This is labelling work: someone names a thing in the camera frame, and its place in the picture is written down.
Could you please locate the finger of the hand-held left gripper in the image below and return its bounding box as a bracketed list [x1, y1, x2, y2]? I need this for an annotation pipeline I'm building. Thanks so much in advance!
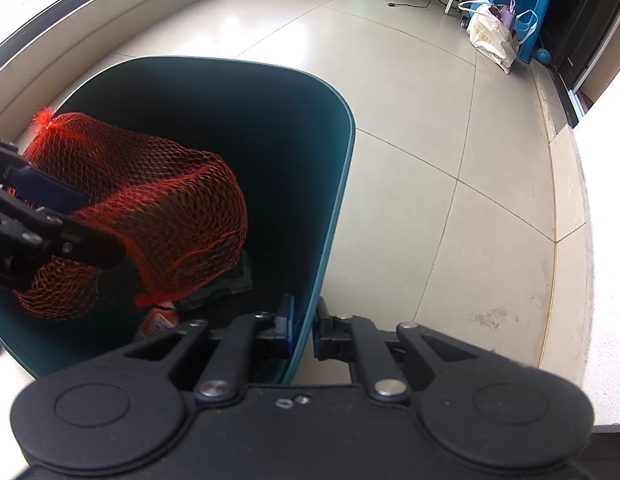
[0, 132, 89, 211]
[0, 184, 126, 288]

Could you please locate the teal plastic trash bin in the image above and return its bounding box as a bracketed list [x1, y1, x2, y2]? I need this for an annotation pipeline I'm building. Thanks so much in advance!
[0, 56, 358, 386]

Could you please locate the purple bag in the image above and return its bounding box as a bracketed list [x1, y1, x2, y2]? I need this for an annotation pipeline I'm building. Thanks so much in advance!
[492, 0, 519, 29]

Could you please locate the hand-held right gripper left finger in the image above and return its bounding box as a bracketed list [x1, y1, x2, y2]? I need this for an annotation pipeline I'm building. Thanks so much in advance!
[122, 294, 296, 406]

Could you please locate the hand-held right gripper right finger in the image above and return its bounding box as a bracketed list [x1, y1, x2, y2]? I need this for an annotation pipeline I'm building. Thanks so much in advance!
[312, 297, 486, 406]

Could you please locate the white tote bag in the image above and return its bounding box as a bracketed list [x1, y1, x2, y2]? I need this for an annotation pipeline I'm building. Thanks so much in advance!
[458, 1, 538, 75]

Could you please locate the red snack packet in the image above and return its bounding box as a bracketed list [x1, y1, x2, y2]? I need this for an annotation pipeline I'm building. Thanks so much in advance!
[135, 302, 181, 343]

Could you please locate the red mesh net bag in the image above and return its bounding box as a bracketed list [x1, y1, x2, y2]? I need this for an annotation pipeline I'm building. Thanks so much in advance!
[7, 106, 249, 321]

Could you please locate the dark flat packet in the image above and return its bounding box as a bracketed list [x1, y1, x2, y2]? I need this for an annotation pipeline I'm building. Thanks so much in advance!
[177, 250, 253, 311]

